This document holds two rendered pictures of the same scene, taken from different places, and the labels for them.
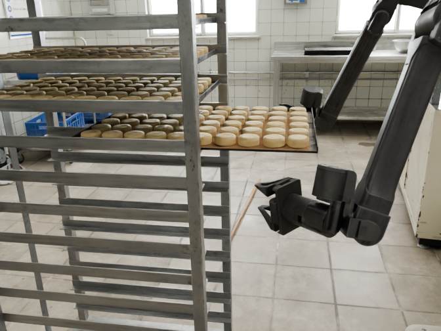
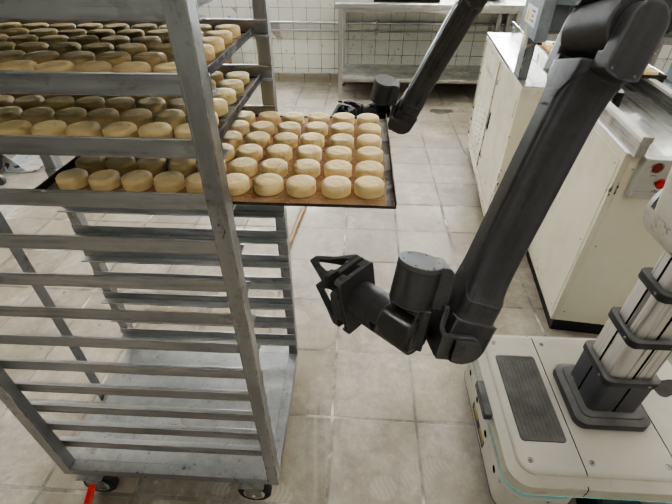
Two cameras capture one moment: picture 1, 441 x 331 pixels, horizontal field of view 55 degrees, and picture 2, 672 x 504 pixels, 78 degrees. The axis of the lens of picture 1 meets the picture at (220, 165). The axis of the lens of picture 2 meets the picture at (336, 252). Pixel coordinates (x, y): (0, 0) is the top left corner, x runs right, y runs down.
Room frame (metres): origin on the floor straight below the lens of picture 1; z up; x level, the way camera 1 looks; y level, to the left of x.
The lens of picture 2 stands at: (0.33, -0.05, 1.39)
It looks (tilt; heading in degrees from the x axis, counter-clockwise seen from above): 38 degrees down; 353
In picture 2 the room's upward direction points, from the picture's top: straight up
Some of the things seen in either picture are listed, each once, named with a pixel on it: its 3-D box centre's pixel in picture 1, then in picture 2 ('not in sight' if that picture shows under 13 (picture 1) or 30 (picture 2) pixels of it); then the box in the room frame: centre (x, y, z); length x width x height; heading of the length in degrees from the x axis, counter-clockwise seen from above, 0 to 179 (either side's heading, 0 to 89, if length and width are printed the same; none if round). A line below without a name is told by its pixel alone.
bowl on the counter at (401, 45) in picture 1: (409, 46); not in sight; (4.70, -2.05, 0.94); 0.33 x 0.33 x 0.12
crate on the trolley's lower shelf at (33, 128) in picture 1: (56, 125); not in sight; (4.22, 1.66, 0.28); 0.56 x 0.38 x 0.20; 178
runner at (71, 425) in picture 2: not in sight; (157, 426); (0.99, 0.36, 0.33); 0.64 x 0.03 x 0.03; 80
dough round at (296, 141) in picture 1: (298, 141); (369, 187); (0.94, -0.18, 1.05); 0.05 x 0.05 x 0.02
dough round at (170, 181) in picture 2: (156, 137); (169, 182); (1.00, 0.16, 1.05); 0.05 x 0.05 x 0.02
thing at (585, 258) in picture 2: not in sight; (598, 207); (1.72, -1.36, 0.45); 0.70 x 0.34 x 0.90; 164
